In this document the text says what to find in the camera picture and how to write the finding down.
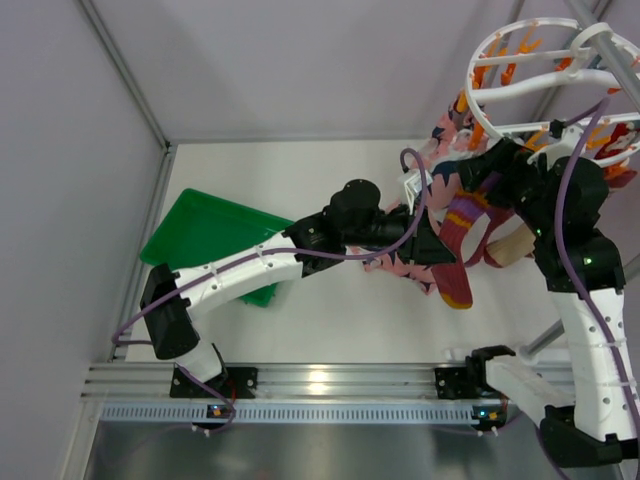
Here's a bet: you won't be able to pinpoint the maroon purple orange sock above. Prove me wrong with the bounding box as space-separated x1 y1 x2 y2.
432 190 490 310

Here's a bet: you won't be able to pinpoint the beige purple striped sock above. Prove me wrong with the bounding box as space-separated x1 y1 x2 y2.
484 224 535 268

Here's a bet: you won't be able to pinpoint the white round clip hanger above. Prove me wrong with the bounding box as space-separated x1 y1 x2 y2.
463 17 639 168

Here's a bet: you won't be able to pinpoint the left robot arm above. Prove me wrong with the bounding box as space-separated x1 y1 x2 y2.
140 179 457 388

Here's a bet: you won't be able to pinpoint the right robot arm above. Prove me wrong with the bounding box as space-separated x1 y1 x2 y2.
458 139 639 468

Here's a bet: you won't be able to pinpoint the metal hanger stand pole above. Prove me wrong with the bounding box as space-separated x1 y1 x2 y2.
564 0 639 110

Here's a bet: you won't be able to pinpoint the pink shark print shorts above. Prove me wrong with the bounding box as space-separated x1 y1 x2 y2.
362 93 488 294

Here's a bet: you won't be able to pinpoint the red sock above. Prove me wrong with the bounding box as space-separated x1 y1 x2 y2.
587 121 639 191

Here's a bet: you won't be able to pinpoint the green plastic tray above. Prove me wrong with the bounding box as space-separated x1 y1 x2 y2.
140 189 302 316

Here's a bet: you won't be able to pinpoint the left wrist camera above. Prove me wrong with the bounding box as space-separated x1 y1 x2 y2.
398 169 433 211

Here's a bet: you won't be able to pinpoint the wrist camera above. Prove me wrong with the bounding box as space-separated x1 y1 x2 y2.
526 117 593 170
398 169 433 211

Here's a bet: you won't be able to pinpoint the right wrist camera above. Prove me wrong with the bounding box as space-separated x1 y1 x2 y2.
526 117 593 170

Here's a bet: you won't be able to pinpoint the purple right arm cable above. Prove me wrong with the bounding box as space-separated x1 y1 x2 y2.
499 97 640 436

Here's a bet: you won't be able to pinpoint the aluminium mounting rail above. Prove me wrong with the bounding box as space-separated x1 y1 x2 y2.
80 362 520 430

